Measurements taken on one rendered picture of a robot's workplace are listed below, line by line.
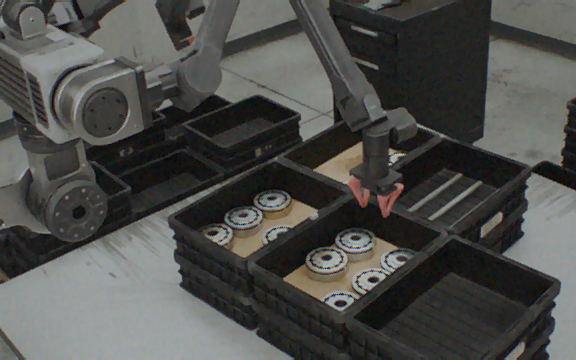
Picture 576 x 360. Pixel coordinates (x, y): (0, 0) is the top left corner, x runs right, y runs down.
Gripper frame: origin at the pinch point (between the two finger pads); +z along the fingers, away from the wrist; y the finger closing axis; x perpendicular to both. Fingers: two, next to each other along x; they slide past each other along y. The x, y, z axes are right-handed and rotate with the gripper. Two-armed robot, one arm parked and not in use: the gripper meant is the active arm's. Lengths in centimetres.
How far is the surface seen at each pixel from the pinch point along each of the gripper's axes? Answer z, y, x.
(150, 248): 37, 72, 15
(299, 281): 23.7, 16.1, 8.9
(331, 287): 23.6, 8.6, 5.5
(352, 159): 23, 46, -44
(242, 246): 23.9, 37.7, 8.1
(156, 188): 69, 145, -36
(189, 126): 48, 143, -55
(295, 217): 23.6, 36.7, -10.5
